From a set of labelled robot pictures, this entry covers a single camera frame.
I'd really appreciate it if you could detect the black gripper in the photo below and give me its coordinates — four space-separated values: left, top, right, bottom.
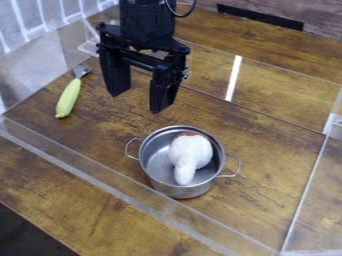
96 0 191 114

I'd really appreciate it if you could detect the white plush mushroom red cap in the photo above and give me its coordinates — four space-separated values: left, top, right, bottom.
168 132 213 186

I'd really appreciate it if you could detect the silver metal pot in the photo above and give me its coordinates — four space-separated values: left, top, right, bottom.
124 125 242 199

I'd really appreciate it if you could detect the black strip on table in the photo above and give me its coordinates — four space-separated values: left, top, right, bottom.
217 3 305 31

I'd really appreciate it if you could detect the clear acrylic triangular bracket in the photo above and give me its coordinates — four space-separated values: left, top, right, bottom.
78 20 100 57

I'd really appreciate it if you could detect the yellow-green handled spatula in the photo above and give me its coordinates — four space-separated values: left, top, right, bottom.
55 65 92 119

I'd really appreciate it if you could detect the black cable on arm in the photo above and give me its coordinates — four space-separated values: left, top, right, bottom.
163 0 198 19

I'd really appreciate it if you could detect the clear acrylic barrier wall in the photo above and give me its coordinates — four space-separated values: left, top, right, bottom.
0 8 342 256

